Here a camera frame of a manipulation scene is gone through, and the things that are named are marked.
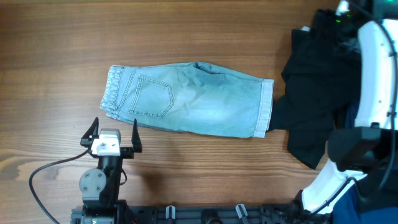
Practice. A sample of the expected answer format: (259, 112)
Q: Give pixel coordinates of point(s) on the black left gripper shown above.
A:
(126, 152)

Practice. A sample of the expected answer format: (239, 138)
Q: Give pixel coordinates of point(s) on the light blue denim shorts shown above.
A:
(194, 97)

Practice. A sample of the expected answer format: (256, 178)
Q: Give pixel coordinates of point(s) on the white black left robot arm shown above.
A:
(100, 186)

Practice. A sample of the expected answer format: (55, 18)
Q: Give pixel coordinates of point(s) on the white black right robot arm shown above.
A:
(363, 157)

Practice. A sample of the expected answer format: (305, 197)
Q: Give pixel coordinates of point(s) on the black garment with white print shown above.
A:
(321, 76)

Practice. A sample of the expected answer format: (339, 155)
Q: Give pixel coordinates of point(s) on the dark blue garment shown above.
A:
(357, 211)

